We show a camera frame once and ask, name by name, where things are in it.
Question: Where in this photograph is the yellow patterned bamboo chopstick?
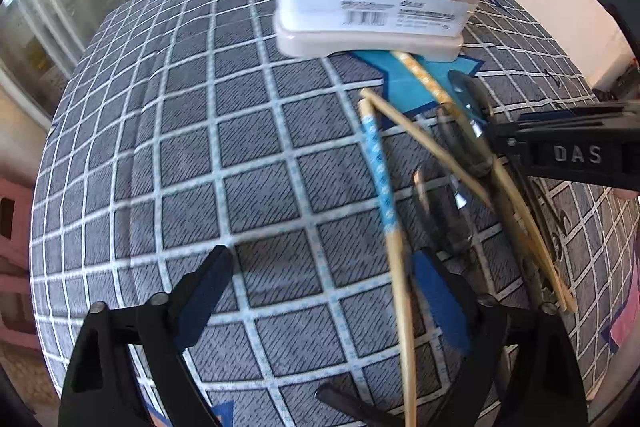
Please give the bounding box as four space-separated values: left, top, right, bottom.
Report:
391 51 577 312

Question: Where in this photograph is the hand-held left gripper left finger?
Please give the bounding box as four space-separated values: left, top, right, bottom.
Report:
57 244 236 427

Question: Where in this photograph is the grey checked tablecloth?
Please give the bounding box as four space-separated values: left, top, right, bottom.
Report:
30 0 640 427

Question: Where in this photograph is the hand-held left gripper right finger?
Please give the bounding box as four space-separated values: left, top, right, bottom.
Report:
410 246 591 427

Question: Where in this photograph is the glass sliding door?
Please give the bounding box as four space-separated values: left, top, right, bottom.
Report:
0 0 148 122

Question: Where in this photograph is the plain bamboo chopstick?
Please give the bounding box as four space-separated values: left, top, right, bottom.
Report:
360 87 568 314

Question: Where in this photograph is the blue patterned bamboo chopstick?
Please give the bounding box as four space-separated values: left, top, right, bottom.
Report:
359 99 419 427

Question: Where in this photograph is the pink plastic stool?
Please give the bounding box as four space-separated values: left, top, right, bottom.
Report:
0 176 37 350

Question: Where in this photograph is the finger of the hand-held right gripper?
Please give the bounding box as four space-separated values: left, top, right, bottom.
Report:
447 69 523 140
480 122 532 180

